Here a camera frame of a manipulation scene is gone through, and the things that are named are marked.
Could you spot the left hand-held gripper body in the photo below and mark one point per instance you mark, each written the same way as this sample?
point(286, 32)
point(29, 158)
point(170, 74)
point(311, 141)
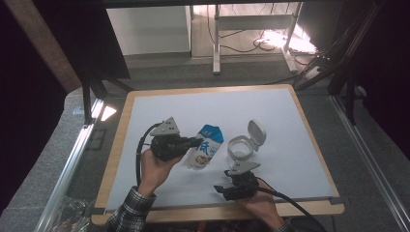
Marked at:
point(166, 146)

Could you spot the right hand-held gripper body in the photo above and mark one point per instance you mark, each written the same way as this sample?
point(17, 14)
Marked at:
point(243, 187)

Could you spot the blue and white milk pouch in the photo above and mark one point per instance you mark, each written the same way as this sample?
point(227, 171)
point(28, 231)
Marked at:
point(206, 148)

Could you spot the white flip-lid plastic container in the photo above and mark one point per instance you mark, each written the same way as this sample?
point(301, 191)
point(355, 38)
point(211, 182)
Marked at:
point(240, 148)

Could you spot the person's right hand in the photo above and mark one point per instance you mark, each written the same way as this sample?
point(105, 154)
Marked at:
point(262, 206)

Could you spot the person's left hand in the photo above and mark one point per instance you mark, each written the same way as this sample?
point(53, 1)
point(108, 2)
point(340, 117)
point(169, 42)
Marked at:
point(154, 175)

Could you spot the white table mat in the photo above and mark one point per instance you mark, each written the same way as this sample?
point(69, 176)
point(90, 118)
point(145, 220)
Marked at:
point(290, 145)

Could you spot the black metal stand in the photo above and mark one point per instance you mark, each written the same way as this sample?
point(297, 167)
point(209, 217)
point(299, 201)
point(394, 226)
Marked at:
point(86, 100)

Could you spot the black tape strip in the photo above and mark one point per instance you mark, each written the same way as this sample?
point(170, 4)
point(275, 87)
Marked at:
point(336, 200)
point(97, 211)

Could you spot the clear plastic bag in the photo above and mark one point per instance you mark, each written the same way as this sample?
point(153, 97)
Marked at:
point(72, 214)

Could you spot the white cabinet panel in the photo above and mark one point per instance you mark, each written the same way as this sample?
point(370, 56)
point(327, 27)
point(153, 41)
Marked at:
point(148, 30)

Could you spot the black tripod stand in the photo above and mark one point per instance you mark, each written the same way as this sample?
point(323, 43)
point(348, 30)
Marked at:
point(349, 90)

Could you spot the brown wooden beam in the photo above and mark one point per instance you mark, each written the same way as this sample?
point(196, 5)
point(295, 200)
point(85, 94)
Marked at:
point(45, 42)

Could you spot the white metal desk frame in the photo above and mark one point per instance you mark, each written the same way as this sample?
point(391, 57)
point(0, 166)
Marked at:
point(216, 48)

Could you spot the aluminium floor rail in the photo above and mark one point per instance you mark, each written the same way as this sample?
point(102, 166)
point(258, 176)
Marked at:
point(69, 174)
point(370, 164)

